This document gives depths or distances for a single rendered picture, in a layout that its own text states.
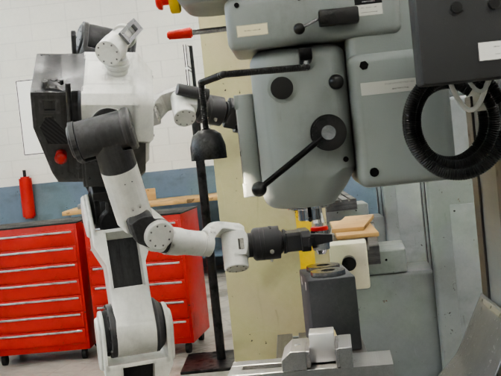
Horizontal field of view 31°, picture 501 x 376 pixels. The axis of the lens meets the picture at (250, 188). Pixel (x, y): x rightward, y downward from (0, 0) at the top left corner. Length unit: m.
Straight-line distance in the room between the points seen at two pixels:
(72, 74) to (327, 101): 0.79
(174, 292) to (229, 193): 2.93
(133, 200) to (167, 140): 8.78
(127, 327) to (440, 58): 1.21
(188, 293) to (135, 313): 4.07
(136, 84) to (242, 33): 0.58
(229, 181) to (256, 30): 1.89
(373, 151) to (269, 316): 1.98
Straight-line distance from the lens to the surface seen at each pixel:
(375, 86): 1.78
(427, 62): 1.54
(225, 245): 2.41
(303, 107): 1.79
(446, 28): 1.55
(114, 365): 2.46
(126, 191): 2.20
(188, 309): 6.49
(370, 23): 1.79
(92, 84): 2.30
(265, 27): 1.78
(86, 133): 2.15
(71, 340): 6.81
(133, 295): 2.43
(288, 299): 3.66
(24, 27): 11.40
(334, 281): 2.31
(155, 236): 2.25
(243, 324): 3.69
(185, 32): 2.00
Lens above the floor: 1.46
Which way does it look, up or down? 3 degrees down
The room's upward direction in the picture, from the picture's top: 6 degrees counter-clockwise
